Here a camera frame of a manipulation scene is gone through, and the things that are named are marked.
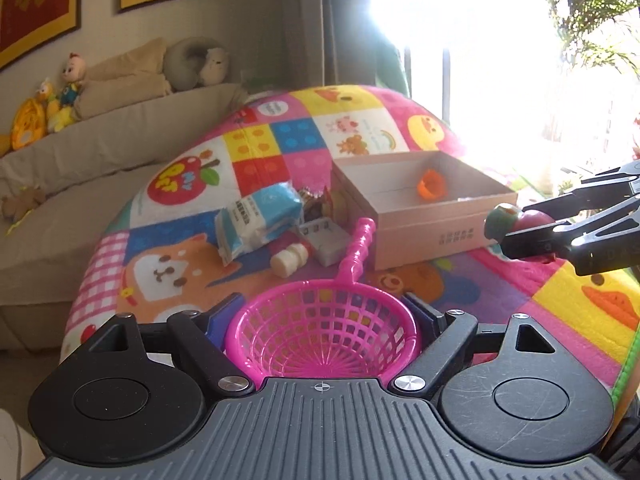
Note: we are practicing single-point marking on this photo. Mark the plush doll with red hat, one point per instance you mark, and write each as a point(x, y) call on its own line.
point(72, 82)

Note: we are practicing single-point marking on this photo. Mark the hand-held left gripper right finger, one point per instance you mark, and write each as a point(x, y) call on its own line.
point(422, 317)

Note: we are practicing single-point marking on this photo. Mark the brown plush toy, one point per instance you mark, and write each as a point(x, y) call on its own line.
point(20, 202)

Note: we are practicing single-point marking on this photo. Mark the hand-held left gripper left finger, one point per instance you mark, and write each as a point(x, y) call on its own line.
point(217, 322)

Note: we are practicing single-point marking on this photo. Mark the blue white tissue packet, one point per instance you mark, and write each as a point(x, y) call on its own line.
point(257, 217)

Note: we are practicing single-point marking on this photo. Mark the small white printed box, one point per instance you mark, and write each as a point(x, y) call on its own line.
point(325, 242)

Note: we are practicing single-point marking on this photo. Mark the beige pillow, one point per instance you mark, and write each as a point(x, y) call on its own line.
point(125, 95)
point(130, 57)

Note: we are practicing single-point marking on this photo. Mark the yellow round plush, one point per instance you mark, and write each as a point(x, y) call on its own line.
point(27, 125)

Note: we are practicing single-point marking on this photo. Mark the green hanging cloth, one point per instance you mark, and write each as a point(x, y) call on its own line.
point(390, 70)

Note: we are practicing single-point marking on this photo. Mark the red green toy ball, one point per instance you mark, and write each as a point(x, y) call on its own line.
point(502, 220)

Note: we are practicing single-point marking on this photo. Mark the yellow duck plush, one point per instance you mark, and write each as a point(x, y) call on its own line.
point(55, 110)

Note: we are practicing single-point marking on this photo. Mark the small white red bottle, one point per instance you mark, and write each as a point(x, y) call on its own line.
point(290, 260)

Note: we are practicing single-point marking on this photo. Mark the pink cardboard box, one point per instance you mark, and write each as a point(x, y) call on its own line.
point(425, 232)

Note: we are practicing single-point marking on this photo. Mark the beige sofa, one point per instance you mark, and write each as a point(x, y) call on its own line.
point(60, 240)

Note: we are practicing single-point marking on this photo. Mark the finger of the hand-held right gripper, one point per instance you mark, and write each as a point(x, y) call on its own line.
point(530, 245)
point(580, 200)

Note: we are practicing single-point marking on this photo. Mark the grey neck pillow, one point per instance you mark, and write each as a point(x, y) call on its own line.
point(200, 62)

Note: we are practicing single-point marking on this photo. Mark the orange plastic toy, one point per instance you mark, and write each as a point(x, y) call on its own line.
point(431, 185)

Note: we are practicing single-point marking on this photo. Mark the grey curtain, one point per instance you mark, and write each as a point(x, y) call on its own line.
point(325, 20)

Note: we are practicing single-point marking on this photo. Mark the colourful printed blanket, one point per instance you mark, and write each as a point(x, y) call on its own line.
point(290, 135)

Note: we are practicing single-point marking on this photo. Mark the pink plastic strainer basket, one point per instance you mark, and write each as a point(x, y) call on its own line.
point(320, 340)

